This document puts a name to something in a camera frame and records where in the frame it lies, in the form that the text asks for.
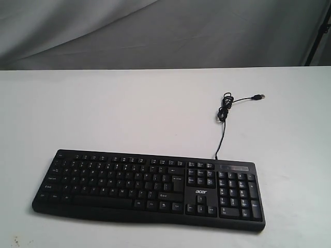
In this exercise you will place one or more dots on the black acer keyboard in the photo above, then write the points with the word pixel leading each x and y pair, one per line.
pixel 141 188

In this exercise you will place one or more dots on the grey backdrop cloth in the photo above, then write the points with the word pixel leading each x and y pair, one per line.
pixel 71 35

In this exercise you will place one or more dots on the black tripod stand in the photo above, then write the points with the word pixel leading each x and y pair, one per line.
pixel 318 53

